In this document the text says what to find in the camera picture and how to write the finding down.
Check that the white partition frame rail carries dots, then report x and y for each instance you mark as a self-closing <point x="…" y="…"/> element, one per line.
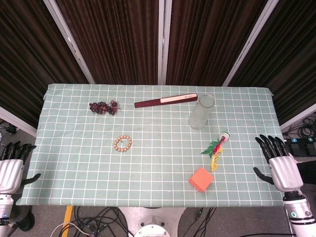
<point x="17" y="122"/>
<point x="300" y="116"/>

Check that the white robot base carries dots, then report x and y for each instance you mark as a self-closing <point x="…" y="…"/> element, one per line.
<point x="151" y="222"/>

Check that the black power strip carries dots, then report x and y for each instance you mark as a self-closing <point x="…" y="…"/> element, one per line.
<point x="302" y="146"/>

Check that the colourful feather shuttlecock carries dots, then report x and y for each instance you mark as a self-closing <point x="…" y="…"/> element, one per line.
<point x="216" y="150"/>

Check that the textured clear glass vase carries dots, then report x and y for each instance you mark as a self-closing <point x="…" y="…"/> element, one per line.
<point x="198" y="116"/>

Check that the dark red folded fan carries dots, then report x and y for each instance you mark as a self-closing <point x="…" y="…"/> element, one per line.
<point x="153" y="102"/>

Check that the white partition frame post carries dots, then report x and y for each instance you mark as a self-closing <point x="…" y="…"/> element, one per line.
<point x="249" y="44"/>
<point x="163" y="42"/>
<point x="71" y="42"/>

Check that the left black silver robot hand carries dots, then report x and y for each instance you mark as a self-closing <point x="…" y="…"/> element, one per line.
<point x="10" y="170"/>

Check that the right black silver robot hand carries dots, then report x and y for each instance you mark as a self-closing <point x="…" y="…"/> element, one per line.
<point x="286" y="172"/>

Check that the black office chair base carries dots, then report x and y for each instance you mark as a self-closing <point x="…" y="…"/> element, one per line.
<point x="11" y="129"/>

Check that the dark red grape bunch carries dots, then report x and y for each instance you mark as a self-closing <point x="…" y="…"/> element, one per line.
<point x="101" y="108"/>

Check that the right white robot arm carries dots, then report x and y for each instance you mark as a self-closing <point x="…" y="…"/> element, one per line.
<point x="300" y="214"/>

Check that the orange cube box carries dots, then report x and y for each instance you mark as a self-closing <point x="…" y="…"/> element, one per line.
<point x="201" y="181"/>

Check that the green white checked tablecloth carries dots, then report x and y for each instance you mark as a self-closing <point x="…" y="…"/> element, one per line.
<point x="153" y="160"/>

